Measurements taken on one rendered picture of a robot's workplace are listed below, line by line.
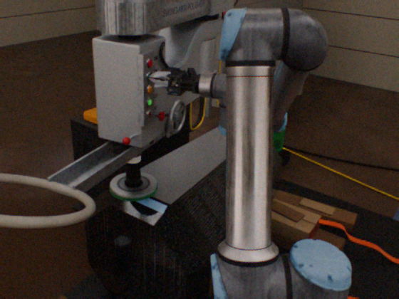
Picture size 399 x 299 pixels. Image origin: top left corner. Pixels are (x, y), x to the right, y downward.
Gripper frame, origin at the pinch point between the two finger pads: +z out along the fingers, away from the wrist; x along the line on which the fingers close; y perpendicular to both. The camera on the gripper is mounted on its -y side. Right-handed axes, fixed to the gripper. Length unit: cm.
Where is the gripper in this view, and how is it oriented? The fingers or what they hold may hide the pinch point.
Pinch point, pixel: (153, 77)
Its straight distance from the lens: 161.1
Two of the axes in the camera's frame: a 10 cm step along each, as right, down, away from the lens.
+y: -3.5, 4.2, -8.4
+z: -9.4, -1.5, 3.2
